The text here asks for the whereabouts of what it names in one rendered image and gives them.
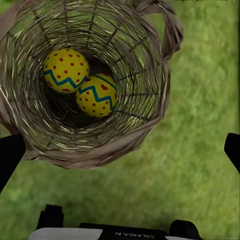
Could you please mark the wicker basket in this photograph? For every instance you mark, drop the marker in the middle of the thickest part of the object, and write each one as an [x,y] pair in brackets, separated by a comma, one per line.
[83,144]

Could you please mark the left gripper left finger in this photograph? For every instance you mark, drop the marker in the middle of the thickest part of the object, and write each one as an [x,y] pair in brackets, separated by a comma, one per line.
[12,149]

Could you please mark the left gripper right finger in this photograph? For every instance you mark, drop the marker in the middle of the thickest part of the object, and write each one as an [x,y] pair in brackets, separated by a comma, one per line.
[232,149]

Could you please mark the easter egg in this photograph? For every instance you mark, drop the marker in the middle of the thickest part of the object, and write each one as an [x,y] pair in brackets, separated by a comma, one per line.
[97,96]
[65,70]

